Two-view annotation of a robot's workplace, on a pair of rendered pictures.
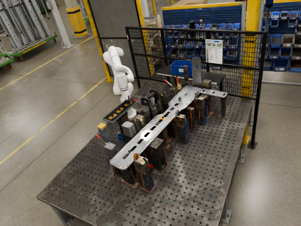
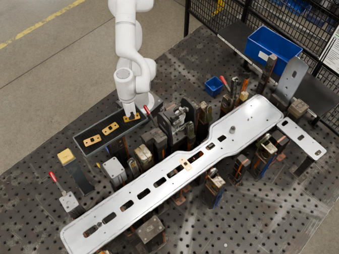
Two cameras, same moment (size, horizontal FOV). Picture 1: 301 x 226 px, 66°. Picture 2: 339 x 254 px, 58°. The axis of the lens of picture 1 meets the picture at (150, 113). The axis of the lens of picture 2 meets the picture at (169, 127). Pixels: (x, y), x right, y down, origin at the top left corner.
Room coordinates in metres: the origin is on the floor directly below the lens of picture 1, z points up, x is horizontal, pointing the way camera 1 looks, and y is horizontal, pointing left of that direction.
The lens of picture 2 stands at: (1.17, -0.15, 2.51)
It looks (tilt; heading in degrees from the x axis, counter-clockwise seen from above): 58 degrees down; 10
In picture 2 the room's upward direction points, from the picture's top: straight up
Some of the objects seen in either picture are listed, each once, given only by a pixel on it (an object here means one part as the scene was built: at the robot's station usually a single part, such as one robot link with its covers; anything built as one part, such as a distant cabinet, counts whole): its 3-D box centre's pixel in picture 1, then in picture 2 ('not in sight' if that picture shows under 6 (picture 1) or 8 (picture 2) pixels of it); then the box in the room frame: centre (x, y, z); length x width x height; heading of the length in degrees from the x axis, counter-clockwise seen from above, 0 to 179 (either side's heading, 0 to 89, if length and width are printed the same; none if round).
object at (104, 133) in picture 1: (108, 144); (77, 174); (1.74, 0.47, 0.92); 0.08 x 0.08 x 0.44; 47
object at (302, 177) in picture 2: (223, 106); (306, 164); (2.07, -0.81, 0.84); 0.11 x 0.06 x 0.29; 47
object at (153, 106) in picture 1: (153, 112); (176, 133); (2.09, -0.03, 0.94); 0.18 x 0.13 x 0.49; 137
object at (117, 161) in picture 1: (162, 119); (183, 167); (1.85, -0.10, 1.00); 1.38 x 0.22 x 0.02; 137
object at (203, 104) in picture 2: (164, 107); (202, 123); (2.22, -0.17, 0.88); 0.11 x 0.09 x 0.37; 47
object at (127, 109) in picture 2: (125, 93); (128, 102); (2.01, 0.20, 1.29); 0.10 x 0.07 x 0.11; 29
